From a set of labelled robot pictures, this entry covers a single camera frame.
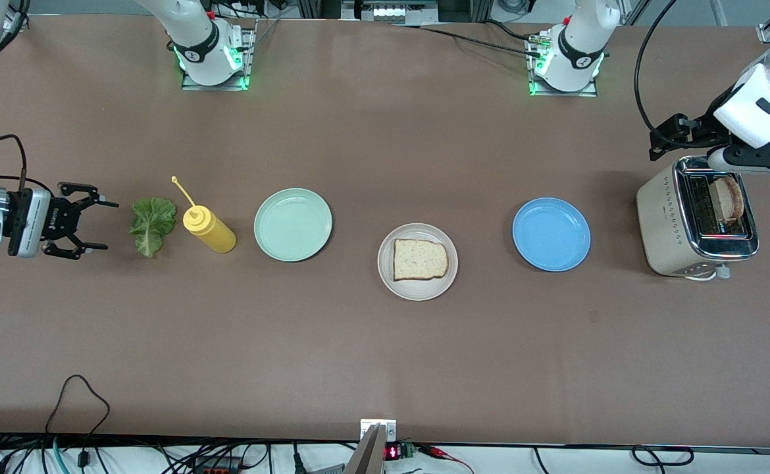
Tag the red alligator clip lead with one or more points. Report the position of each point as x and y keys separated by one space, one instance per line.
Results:
x=434 y=451

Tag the grey metal bar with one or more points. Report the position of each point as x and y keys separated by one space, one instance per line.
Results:
x=366 y=457

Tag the beige and chrome toaster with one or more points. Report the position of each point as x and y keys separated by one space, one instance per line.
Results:
x=658 y=224

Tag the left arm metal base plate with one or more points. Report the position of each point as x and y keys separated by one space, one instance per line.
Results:
x=563 y=93

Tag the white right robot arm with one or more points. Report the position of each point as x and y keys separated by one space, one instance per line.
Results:
x=194 y=39

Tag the red digit display module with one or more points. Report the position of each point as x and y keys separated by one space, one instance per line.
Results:
x=393 y=452

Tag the toasted bread slice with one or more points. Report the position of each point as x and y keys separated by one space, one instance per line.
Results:
x=730 y=197
x=421 y=260

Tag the blue plate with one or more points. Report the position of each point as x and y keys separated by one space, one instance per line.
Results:
x=551 y=234

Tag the silver metal bracket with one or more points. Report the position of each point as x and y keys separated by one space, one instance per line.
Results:
x=390 y=431

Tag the green lettuce leaf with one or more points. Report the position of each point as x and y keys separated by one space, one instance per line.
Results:
x=153 y=224

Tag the beige plate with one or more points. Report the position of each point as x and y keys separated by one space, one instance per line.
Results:
x=418 y=291

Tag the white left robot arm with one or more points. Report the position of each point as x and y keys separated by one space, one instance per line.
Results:
x=579 y=52

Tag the yellow mustard squeeze bottle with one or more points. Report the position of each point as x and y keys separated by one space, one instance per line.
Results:
x=212 y=232

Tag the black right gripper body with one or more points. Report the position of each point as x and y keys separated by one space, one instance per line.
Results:
x=54 y=218

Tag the black control box with lights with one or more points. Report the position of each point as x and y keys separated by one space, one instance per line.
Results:
x=388 y=12

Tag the aluminium frame post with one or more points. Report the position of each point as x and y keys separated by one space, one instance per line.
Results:
x=20 y=25
x=764 y=33

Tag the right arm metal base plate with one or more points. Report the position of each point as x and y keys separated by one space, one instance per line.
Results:
x=251 y=66

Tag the pale green plate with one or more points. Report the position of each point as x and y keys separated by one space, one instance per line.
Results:
x=293 y=225

